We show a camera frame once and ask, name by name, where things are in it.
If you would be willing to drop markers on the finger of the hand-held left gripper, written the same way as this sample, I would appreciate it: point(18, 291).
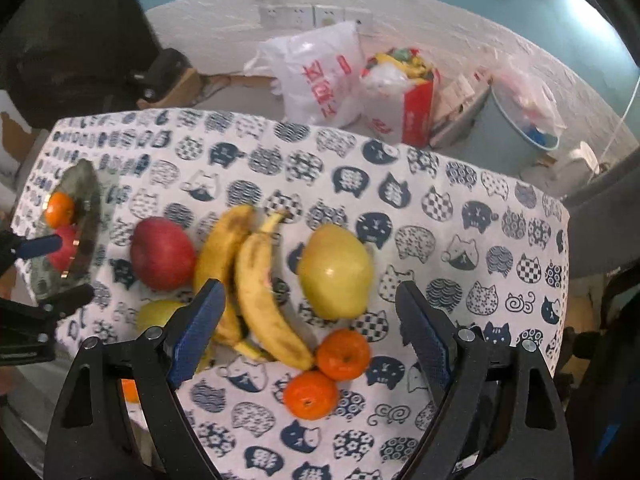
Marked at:
point(42, 245)
point(70, 297)

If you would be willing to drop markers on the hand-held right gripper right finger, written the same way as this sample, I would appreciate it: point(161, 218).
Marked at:
point(425, 340)

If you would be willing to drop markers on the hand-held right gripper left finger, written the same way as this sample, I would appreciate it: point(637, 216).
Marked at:
point(197, 330)

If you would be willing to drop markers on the red apple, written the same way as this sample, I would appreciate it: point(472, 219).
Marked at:
point(162, 252)
point(62, 260)

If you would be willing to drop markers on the mandarin orange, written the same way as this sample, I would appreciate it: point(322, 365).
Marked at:
point(59, 208)
point(311, 394)
point(131, 391)
point(344, 355)

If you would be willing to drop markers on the small green pear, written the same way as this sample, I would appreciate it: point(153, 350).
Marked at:
point(155, 312)

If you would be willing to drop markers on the banana with red sticker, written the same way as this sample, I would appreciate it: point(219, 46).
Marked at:
point(267, 310)

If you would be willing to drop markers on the glass fruit bowl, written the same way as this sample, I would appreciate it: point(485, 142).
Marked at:
point(86, 185)

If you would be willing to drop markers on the spotted yellow banana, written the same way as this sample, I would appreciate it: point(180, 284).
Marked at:
point(222, 250)

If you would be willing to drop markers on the large yellow pear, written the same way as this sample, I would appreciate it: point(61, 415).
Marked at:
point(335, 272)

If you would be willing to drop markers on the cat print tablecloth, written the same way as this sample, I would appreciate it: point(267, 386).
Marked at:
point(430, 280)

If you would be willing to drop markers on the grey chair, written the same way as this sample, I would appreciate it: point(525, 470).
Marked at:
point(600, 220)

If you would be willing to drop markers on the brown cardboard box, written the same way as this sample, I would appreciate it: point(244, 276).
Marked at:
point(187, 87)

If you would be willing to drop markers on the round grey bin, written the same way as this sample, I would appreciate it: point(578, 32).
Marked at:
point(495, 135)

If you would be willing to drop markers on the black device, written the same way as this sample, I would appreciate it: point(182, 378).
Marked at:
point(167, 67)

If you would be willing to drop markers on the black cabinet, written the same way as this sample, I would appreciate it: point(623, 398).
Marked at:
point(75, 25)

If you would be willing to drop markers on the red and white carton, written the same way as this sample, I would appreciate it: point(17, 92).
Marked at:
point(417, 115)

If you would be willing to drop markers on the white power adapter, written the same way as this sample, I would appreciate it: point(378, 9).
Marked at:
point(582, 157)

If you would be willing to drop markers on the beige cardboard boxes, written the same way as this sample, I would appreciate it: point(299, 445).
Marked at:
point(460, 100)

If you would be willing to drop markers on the small crumpled plastic bag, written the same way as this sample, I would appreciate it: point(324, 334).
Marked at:
point(382, 77)

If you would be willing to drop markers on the clear plastic bag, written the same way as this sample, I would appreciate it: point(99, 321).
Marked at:
point(530, 95)

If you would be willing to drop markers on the white plastic bag red print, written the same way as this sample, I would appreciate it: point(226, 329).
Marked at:
point(310, 75)

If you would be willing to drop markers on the stained white wall socket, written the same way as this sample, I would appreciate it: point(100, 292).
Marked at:
point(328, 16)

